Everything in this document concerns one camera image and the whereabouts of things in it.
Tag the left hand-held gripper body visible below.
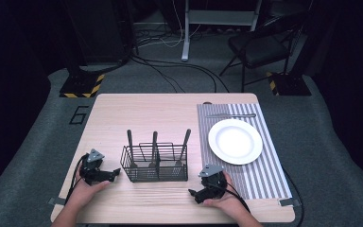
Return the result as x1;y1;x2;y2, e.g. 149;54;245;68
79;148;109;186

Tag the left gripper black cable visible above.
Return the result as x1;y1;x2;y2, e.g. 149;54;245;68
63;152;91;206

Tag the silver table knife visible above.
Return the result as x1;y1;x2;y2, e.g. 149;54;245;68
205;113;257;119

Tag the white floor cable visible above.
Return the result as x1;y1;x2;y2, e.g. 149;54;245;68
136;0;203;49

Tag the grey striped placemat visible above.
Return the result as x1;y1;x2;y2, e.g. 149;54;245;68
196;102;293;201

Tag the white metal stand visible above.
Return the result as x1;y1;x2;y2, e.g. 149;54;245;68
181;0;263;62

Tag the grey metal table bracket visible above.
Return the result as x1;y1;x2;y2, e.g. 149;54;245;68
278;198;299;208
47;197;67;206

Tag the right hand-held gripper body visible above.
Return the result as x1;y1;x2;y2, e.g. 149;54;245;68
198;163;228;201

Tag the black folding chair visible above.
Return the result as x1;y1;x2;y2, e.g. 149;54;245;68
218;11;307;93

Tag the person's left hand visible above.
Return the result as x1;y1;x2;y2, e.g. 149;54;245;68
65;179;112;212

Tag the dark-handled cutlery piece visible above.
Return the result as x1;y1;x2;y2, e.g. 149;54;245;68
174;128;192;167
126;129;138;169
147;131;159;168

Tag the person's right hand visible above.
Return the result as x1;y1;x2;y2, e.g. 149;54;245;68
202;170;251;219

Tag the black cable at table edge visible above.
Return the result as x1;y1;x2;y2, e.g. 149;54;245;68
281;166;305;227

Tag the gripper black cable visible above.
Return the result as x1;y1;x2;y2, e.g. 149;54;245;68
223;181;251;214
63;152;91;206

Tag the black wire cutlery basket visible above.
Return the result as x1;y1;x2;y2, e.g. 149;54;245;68
119;142;189;183

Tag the black equipment cabinet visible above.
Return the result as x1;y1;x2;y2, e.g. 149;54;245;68
63;0;137;65

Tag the white round plate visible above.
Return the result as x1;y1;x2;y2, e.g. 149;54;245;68
207;118;264;166

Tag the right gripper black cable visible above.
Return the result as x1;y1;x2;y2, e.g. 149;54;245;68
223;181;251;214

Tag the black floor cable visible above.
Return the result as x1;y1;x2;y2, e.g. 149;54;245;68
128;53;231;94

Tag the black yellow-striped stand base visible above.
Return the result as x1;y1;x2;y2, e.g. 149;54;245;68
59;65;106;99
266;71;313;96

